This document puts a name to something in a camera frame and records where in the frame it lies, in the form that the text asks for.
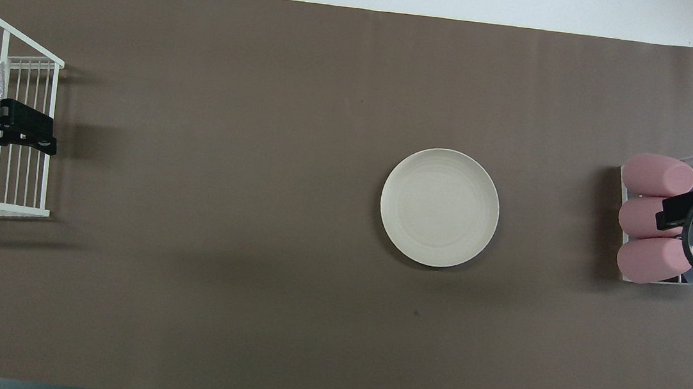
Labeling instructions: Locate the round cream plate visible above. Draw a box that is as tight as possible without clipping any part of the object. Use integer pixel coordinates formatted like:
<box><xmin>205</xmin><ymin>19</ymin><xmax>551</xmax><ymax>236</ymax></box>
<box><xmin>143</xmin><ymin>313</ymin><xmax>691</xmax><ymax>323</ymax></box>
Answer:
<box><xmin>374</xmin><ymin>143</ymin><xmax>507</xmax><ymax>274</ymax></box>

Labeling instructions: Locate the pink plastic cup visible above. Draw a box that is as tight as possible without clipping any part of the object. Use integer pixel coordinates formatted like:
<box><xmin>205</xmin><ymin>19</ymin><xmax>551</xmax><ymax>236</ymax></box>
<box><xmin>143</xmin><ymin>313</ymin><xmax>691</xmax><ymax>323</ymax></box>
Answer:
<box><xmin>619</xmin><ymin>150</ymin><xmax>693</xmax><ymax>202</ymax></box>
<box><xmin>614</xmin><ymin>232</ymin><xmax>693</xmax><ymax>290</ymax></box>
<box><xmin>616</xmin><ymin>192</ymin><xmax>693</xmax><ymax>245</ymax></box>

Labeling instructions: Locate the brown table mat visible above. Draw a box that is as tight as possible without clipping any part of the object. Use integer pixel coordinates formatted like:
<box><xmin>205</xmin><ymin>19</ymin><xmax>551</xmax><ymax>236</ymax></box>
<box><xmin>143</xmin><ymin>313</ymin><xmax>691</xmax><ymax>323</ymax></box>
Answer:
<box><xmin>0</xmin><ymin>0</ymin><xmax>693</xmax><ymax>389</ymax></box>

